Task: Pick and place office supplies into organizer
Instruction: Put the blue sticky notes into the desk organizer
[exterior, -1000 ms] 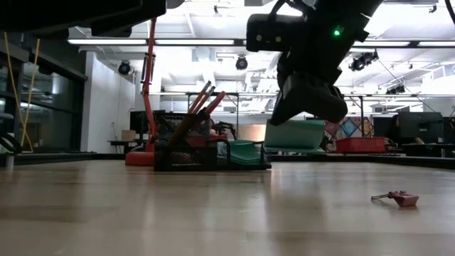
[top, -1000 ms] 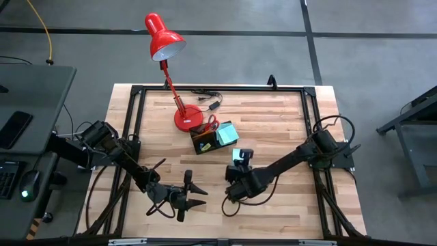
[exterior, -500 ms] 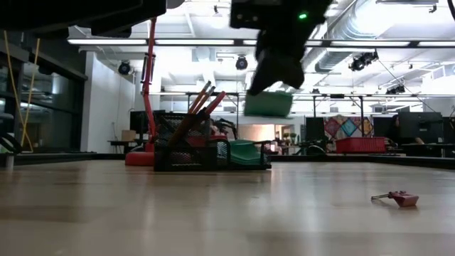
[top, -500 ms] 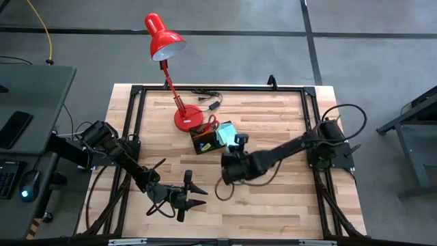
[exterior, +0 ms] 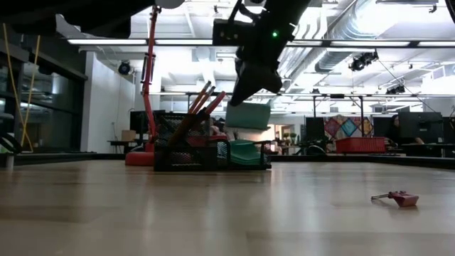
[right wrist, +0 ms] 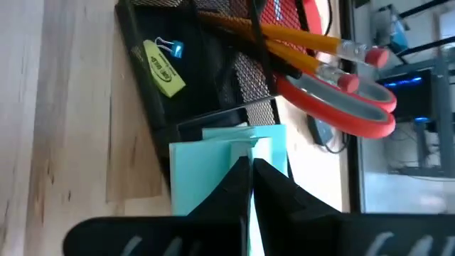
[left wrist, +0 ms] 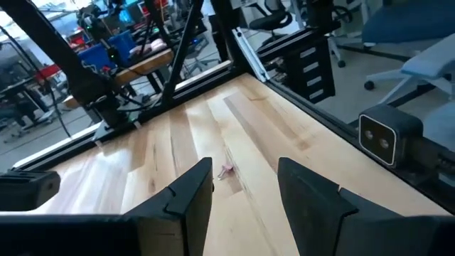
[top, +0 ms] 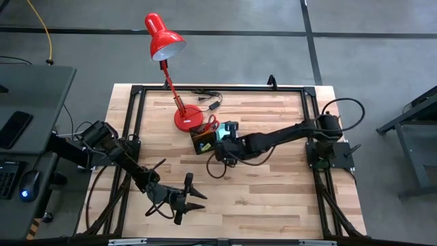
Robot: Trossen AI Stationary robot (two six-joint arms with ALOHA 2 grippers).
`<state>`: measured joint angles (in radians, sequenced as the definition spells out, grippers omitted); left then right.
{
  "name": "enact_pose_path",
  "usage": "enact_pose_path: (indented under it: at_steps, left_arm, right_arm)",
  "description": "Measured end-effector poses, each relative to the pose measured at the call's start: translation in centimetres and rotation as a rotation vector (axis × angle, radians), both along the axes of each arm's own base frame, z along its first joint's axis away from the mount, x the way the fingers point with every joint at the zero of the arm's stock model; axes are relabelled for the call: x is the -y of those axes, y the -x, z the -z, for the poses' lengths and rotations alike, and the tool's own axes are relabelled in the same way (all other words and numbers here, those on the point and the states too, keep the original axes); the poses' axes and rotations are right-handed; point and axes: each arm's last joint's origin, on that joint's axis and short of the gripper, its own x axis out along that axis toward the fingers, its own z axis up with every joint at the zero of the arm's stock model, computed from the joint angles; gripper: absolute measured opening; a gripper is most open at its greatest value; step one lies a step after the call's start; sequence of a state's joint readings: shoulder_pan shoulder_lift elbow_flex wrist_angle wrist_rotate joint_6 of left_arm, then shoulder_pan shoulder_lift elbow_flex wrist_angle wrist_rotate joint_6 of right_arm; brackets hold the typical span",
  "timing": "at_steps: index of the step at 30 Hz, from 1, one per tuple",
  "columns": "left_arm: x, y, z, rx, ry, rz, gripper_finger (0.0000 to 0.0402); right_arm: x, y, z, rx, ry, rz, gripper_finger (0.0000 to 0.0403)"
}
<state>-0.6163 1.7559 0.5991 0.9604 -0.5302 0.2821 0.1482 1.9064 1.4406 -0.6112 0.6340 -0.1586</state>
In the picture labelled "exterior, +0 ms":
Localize black mesh desk organizer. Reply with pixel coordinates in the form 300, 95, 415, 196
153, 112, 273, 172

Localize black ceiling spotlights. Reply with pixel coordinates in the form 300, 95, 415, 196
348, 50, 380, 72

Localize red-handled scissors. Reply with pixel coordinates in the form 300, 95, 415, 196
184, 90, 228, 143

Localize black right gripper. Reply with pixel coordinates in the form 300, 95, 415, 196
229, 14, 296, 107

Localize yellow cable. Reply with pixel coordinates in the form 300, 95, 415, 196
1, 23, 42, 154

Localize silver ventilation duct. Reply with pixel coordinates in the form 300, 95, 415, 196
314, 0, 399, 74

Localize person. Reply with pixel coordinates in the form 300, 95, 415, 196
387, 114, 426, 146

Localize small red clip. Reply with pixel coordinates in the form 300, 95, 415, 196
370, 191, 420, 208

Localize black monitor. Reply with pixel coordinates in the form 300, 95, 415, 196
304, 116, 325, 143
397, 111, 444, 144

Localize black aluminium table frame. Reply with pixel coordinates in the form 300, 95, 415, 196
0, 151, 455, 171

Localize colourful patchwork quilt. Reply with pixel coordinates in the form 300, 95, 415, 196
322, 114, 375, 140

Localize teal sticky note pad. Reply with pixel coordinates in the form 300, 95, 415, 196
225, 102, 272, 166

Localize red desk lamp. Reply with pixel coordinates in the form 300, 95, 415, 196
124, 0, 186, 167

